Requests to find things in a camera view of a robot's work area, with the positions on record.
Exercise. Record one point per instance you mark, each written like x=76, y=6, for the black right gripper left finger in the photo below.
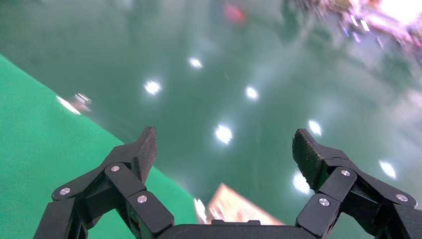
x=125, y=184

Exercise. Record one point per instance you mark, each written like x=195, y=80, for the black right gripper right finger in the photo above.
x=336, y=184

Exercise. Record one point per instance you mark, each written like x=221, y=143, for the tan flat box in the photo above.
x=234, y=207

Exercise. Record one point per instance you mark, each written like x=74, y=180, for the large green table cloth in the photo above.
x=39, y=148

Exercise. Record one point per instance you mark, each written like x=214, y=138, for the silver binder clip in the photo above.
x=75, y=104

